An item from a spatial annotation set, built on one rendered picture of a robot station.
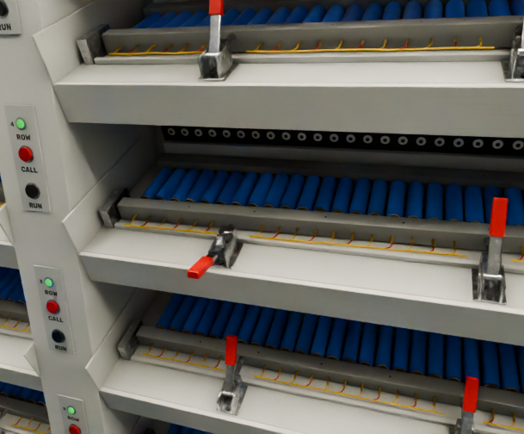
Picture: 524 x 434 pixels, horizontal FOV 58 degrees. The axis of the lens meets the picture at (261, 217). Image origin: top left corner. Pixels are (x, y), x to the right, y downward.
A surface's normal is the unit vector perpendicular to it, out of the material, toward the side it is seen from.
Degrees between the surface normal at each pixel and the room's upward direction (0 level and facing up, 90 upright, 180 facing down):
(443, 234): 111
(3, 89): 90
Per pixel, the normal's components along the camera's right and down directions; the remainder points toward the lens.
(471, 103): -0.29, 0.63
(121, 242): -0.12, -0.77
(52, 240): -0.31, 0.31
